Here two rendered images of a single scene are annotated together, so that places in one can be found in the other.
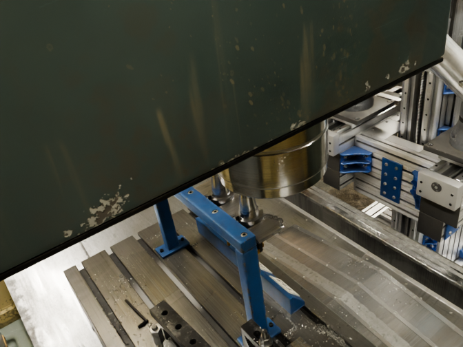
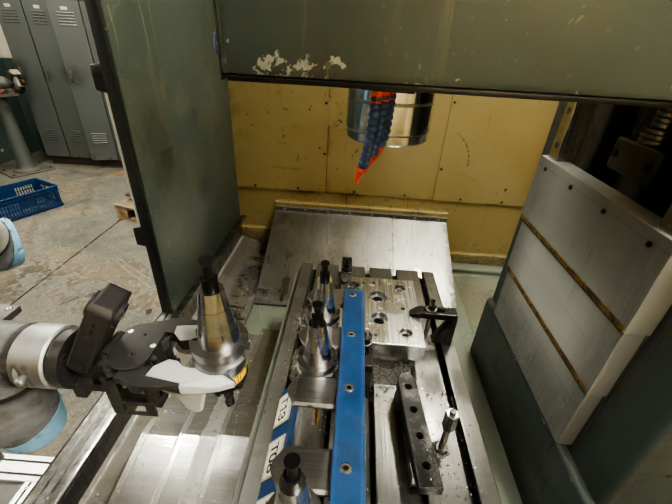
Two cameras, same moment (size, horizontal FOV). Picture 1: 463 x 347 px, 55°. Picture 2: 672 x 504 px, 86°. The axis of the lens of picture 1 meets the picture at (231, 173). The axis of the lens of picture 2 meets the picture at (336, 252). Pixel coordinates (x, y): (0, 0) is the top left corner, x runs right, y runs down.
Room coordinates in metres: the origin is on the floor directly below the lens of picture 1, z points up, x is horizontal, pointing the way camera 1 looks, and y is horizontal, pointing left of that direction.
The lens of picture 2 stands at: (1.19, 0.27, 1.65)
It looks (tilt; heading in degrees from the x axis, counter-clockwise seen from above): 31 degrees down; 213
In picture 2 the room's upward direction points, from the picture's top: 3 degrees clockwise
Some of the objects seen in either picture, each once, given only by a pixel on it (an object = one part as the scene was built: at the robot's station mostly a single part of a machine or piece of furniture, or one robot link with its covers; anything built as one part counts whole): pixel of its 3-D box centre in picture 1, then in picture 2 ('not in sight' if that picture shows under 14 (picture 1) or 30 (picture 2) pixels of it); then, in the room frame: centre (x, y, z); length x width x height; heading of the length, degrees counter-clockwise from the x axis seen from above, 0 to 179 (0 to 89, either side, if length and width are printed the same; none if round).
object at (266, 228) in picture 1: (265, 228); (325, 297); (0.72, -0.05, 1.21); 0.07 x 0.05 x 0.01; 121
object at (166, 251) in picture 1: (162, 211); not in sight; (1.07, 0.22, 1.05); 0.10 x 0.05 x 0.30; 121
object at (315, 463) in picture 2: not in sight; (301, 469); (1.01, 0.12, 1.21); 0.07 x 0.05 x 0.01; 121
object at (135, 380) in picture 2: not in sight; (151, 373); (1.07, -0.04, 1.32); 0.09 x 0.05 x 0.02; 107
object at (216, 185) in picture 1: (218, 181); (317, 339); (0.87, 0.03, 1.26); 0.04 x 0.04 x 0.07
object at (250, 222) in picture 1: (249, 217); (323, 315); (0.77, -0.02, 1.21); 0.06 x 0.06 x 0.03
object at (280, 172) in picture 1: (268, 131); (390, 104); (0.53, -0.06, 1.55); 0.16 x 0.16 x 0.12
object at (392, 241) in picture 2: not in sight; (357, 267); (-0.04, -0.40, 0.75); 0.89 x 0.67 x 0.26; 121
